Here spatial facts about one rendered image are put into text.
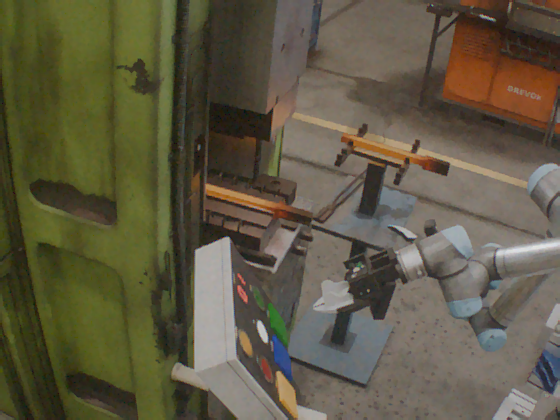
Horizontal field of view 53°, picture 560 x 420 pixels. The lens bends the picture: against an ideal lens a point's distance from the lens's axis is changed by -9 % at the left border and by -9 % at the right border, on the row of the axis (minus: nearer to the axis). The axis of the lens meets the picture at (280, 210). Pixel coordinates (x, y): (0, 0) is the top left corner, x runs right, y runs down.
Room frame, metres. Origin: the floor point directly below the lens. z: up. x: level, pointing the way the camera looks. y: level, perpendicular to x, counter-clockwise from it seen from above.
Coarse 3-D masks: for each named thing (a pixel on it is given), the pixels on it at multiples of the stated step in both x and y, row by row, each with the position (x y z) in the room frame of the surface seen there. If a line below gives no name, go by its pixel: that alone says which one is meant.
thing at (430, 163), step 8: (344, 136) 1.94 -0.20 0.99; (352, 136) 1.95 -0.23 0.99; (360, 144) 1.92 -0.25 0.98; (368, 144) 1.91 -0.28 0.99; (376, 144) 1.91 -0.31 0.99; (384, 152) 1.89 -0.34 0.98; (392, 152) 1.88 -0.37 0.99; (400, 152) 1.88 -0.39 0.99; (408, 152) 1.89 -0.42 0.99; (416, 160) 1.85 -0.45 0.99; (424, 160) 1.83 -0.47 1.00; (432, 160) 1.83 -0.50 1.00; (440, 160) 1.84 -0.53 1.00; (424, 168) 1.83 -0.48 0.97; (432, 168) 1.83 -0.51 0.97; (440, 168) 1.82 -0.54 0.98; (448, 168) 1.82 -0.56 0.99
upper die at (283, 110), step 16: (288, 96) 1.42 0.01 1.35; (224, 112) 1.34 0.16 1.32; (240, 112) 1.33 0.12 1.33; (256, 112) 1.32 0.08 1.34; (272, 112) 1.31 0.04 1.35; (288, 112) 1.43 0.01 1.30; (224, 128) 1.34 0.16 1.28; (240, 128) 1.33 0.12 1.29; (256, 128) 1.32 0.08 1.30; (272, 128) 1.32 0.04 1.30
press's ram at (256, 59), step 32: (224, 0) 1.29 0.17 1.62; (256, 0) 1.27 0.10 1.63; (288, 0) 1.34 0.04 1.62; (224, 32) 1.29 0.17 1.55; (256, 32) 1.27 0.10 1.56; (288, 32) 1.36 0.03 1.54; (224, 64) 1.29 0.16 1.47; (256, 64) 1.27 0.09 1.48; (288, 64) 1.39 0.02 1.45; (224, 96) 1.29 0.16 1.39; (256, 96) 1.27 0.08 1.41
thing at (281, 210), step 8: (208, 192) 1.47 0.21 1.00; (216, 192) 1.47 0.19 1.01; (224, 192) 1.47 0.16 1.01; (232, 192) 1.47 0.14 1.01; (240, 200) 1.44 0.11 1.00; (248, 200) 1.44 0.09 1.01; (256, 200) 1.45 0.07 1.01; (264, 200) 1.45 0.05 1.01; (280, 200) 1.45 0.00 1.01; (264, 208) 1.42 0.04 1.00; (272, 208) 1.42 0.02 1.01; (280, 208) 1.41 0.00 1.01; (288, 208) 1.42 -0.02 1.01; (296, 208) 1.42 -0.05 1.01; (280, 216) 1.41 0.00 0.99; (288, 216) 1.41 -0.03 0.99; (296, 216) 1.41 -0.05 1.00; (304, 216) 1.39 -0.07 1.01; (304, 224) 1.39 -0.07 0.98
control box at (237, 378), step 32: (224, 256) 0.95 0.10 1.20; (224, 288) 0.86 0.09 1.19; (224, 320) 0.77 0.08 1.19; (256, 320) 0.86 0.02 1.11; (224, 352) 0.70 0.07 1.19; (256, 352) 0.77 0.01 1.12; (224, 384) 0.68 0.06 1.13; (256, 384) 0.69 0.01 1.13; (256, 416) 0.69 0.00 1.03; (288, 416) 0.71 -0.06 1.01
